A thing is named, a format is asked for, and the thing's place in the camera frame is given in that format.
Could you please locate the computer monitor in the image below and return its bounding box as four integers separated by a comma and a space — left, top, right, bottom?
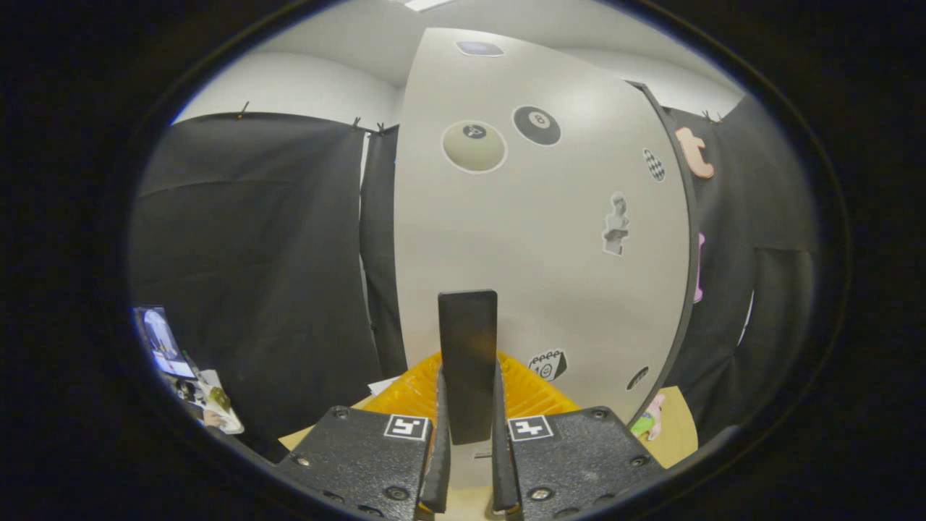
136, 308, 197, 379

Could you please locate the green and pink plush toy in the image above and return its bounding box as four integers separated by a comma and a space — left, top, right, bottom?
631, 394, 665, 441

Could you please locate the black door handle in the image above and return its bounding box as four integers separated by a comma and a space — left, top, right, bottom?
438, 290, 498, 445

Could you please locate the black backdrop cloth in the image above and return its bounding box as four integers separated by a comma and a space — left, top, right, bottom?
130, 94, 818, 464

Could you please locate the pile of desk clutter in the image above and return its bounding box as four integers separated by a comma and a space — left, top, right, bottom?
174, 369, 245, 435

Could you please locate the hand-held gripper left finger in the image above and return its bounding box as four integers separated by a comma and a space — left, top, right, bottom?
273, 352, 452, 521

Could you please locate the light grey shoe cabinet door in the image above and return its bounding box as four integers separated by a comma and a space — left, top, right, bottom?
393, 27, 694, 493

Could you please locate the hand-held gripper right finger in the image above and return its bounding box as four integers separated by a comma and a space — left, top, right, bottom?
492, 352, 666, 521

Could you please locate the dark grey shoe cabinet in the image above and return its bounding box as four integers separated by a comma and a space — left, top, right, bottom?
628, 80, 700, 429

